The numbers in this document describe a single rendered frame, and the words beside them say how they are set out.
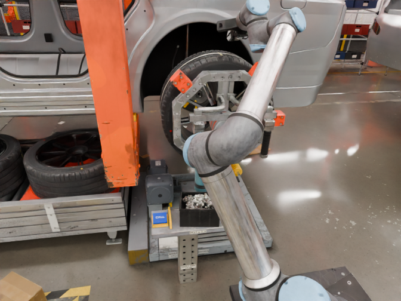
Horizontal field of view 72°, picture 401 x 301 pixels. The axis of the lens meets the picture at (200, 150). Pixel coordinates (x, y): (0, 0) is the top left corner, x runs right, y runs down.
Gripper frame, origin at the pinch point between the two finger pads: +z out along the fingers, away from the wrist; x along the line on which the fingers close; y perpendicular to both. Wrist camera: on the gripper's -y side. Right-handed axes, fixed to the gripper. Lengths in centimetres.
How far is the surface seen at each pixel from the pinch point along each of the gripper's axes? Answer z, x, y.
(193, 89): -2.9, -29.0, -18.2
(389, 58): 124, 47, 227
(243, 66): -1.2, -14.7, 8.9
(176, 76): -5.8, -23.7, -26.8
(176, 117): 4.5, -42.6, -25.5
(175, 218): 2, -95, -25
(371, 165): 99, -72, 184
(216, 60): -2.0, -13.1, -6.3
